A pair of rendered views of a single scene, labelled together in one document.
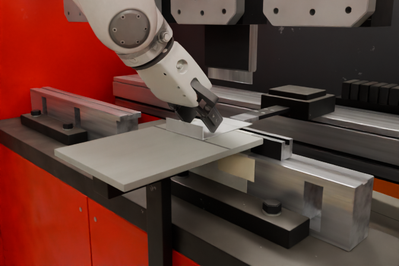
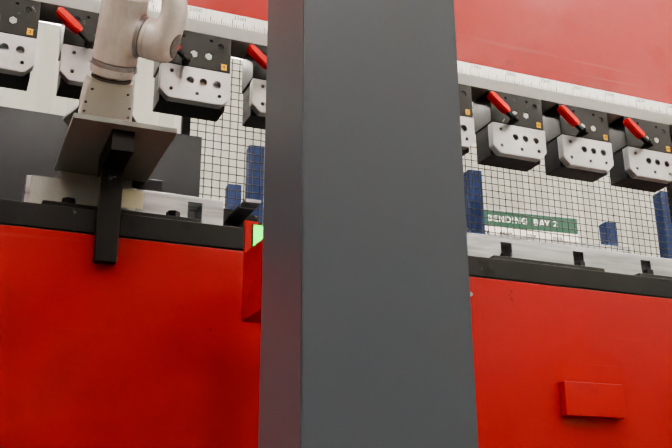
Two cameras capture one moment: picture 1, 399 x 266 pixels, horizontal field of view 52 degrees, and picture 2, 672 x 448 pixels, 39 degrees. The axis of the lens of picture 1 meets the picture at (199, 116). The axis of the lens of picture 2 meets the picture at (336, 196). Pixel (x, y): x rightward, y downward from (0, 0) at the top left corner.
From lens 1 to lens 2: 171 cm
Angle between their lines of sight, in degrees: 75
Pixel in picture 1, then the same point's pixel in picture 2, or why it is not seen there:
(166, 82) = (122, 102)
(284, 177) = (171, 201)
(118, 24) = (176, 40)
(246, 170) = (134, 201)
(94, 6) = (175, 25)
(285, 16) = (178, 92)
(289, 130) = not seen: hidden behind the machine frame
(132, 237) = (51, 244)
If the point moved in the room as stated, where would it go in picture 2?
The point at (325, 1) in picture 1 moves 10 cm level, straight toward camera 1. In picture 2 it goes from (205, 89) to (240, 75)
